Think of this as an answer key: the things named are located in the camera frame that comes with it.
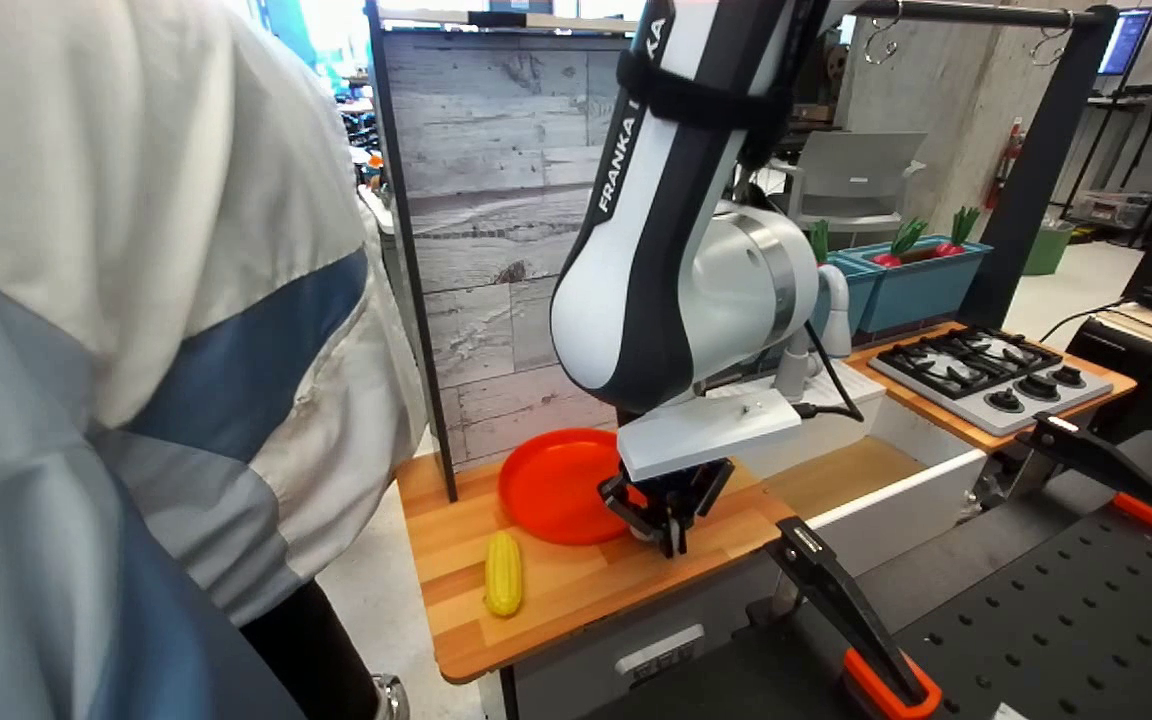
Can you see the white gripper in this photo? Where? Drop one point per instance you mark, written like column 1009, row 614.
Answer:
column 677, row 458

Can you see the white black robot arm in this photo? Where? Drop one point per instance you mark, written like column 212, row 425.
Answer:
column 677, row 297

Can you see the red round plate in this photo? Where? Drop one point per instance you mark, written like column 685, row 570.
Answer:
column 550, row 484

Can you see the white toy sink basin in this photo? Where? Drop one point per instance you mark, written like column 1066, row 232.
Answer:
column 867, row 458

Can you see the yellow toy corn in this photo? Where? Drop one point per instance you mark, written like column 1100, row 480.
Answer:
column 502, row 573

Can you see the wooden cutting board counter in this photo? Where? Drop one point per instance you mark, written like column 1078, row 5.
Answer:
column 565, row 588

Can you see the black orange clamp left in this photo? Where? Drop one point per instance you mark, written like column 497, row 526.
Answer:
column 880, row 679

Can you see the black orange clamp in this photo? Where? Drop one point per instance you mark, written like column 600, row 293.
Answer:
column 880, row 679
column 1070, row 446

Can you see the teal planter box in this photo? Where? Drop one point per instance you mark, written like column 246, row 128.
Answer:
column 903, row 293

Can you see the toy stove top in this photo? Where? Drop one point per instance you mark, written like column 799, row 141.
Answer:
column 989, row 376

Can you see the grey chair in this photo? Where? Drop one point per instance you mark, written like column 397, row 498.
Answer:
column 852, row 180

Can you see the black orange clamp right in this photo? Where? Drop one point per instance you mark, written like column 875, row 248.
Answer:
column 1070, row 446

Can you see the grey wood-pattern back panel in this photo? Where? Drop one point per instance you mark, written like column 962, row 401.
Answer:
column 495, row 137

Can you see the person in blue jacket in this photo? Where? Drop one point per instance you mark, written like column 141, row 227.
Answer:
column 200, row 368

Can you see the black metal frame post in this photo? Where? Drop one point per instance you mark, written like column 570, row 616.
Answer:
column 1041, row 158

